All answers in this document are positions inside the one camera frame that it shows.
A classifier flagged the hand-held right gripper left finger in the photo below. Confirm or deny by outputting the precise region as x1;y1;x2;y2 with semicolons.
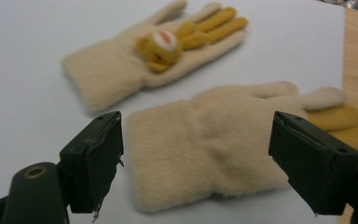
58;110;125;224

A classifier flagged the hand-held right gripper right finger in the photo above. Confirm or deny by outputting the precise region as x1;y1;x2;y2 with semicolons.
268;110;358;217

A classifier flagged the plain cream fuzzy glove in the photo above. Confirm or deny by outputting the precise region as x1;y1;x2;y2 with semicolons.
126;80;358;215

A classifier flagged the white foam mat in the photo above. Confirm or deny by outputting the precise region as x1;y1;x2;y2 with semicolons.
0;0;347;224

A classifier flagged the cream fuzzy glove with bear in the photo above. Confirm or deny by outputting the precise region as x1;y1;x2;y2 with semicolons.
61;0;250;112

